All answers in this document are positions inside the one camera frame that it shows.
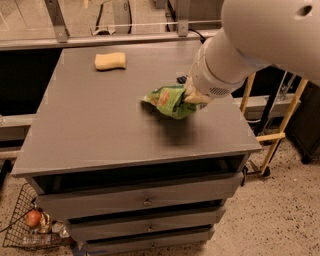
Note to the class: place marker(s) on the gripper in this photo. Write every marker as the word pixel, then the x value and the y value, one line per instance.
pixel 207 81

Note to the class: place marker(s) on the green rice chip bag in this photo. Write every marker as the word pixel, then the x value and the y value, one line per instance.
pixel 169 101

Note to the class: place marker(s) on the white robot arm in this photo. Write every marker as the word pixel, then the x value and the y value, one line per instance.
pixel 256 34

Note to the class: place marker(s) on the yellow sponge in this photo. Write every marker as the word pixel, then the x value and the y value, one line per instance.
pixel 110 61

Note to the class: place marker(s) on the dark blue snack packet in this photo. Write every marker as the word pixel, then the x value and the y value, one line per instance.
pixel 181 79

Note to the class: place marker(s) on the grey drawer cabinet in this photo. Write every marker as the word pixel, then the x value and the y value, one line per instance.
pixel 93 131

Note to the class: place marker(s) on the middle grey drawer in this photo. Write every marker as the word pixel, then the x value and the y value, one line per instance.
pixel 146 223

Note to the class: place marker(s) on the grey drawer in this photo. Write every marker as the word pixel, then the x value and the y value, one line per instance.
pixel 146 223
pixel 116 246
pixel 143 196

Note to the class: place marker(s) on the top grey drawer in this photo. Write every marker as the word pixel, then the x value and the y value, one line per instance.
pixel 143 196

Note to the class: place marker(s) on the bottom grey drawer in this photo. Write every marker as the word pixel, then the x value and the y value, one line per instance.
pixel 116 246

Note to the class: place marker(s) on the red apple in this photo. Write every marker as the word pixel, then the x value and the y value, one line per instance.
pixel 33 218

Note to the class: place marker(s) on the grey metal rail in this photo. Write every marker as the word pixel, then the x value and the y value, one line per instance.
pixel 110 40

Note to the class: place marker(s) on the yellow wooden frame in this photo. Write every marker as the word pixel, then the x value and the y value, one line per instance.
pixel 275 138

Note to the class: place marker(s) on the black wire basket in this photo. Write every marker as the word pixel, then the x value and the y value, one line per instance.
pixel 30 228

